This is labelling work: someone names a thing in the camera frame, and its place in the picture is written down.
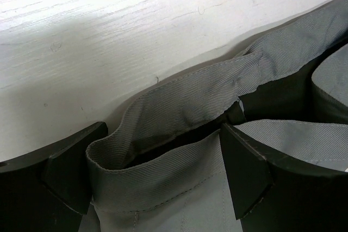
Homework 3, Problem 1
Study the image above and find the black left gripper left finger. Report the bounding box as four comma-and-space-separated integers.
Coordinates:
1, 122, 108, 231

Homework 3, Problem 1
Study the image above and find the grey pleated skirt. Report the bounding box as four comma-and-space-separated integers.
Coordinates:
86, 0, 347, 231

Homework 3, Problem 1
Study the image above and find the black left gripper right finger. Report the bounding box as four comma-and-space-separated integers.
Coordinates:
220, 124, 347, 231

